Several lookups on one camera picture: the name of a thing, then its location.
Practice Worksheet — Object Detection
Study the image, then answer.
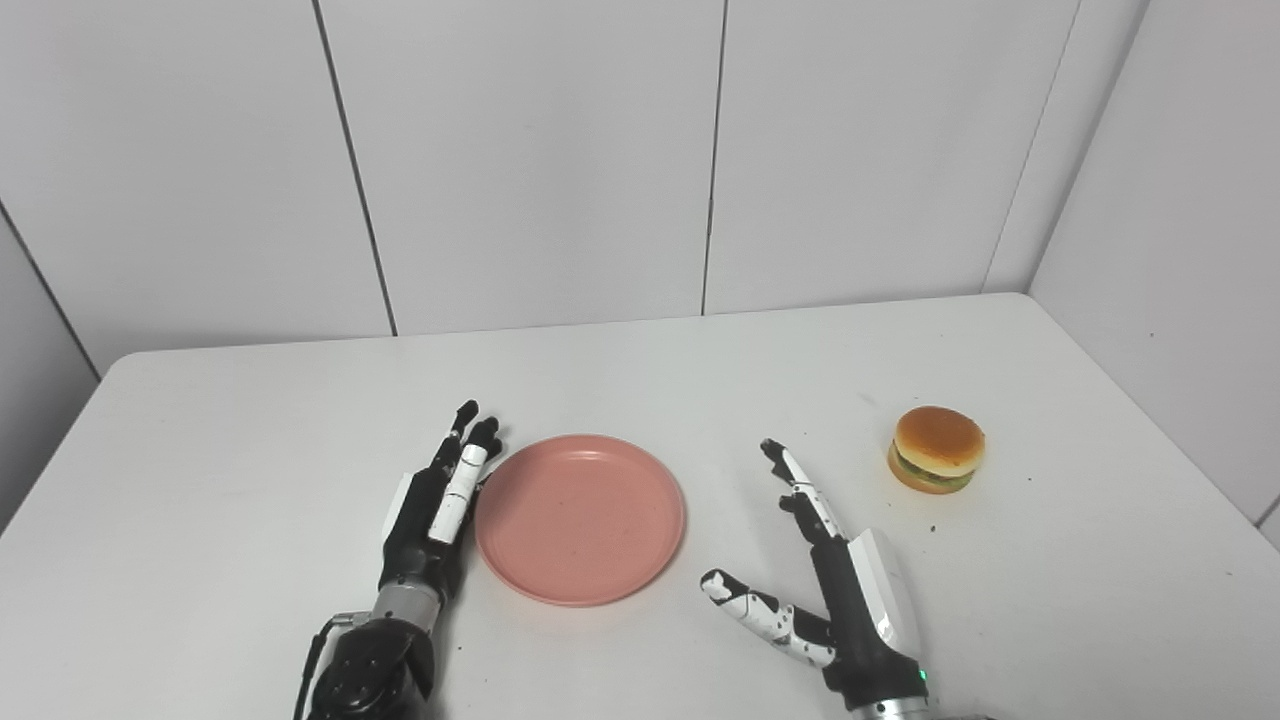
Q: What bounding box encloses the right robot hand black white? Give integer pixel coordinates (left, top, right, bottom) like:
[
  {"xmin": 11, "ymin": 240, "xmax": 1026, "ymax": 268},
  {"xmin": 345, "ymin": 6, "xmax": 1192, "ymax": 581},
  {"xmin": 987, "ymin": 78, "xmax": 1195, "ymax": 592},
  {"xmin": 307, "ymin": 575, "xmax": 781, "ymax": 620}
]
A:
[{"xmin": 700, "ymin": 438, "xmax": 931, "ymax": 713}]

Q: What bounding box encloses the toy hamburger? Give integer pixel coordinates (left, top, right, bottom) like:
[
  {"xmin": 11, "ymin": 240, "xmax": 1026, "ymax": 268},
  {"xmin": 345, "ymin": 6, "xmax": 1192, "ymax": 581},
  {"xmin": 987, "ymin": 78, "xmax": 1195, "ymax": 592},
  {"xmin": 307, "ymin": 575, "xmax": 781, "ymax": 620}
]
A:
[{"xmin": 887, "ymin": 405, "xmax": 987, "ymax": 495}]

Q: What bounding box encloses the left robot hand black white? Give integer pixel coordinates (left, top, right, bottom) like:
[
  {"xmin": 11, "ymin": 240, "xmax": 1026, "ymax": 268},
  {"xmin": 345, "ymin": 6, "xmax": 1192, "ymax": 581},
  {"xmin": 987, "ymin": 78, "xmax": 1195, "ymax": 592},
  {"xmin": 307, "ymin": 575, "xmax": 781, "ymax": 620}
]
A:
[{"xmin": 378, "ymin": 400, "xmax": 503, "ymax": 606}]

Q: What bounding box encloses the pink round plate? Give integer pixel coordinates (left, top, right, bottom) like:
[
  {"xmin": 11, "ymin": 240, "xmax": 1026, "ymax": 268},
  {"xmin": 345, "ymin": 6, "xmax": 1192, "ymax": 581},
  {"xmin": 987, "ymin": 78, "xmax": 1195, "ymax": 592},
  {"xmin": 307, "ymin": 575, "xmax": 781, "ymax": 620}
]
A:
[{"xmin": 474, "ymin": 433, "xmax": 687, "ymax": 608}]

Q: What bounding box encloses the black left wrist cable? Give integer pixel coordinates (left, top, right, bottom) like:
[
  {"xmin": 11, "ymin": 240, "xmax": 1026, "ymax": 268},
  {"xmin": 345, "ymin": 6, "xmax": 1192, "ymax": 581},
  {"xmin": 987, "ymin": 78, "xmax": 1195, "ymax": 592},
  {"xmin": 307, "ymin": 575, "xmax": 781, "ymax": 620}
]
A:
[{"xmin": 293, "ymin": 612, "xmax": 371, "ymax": 720}]

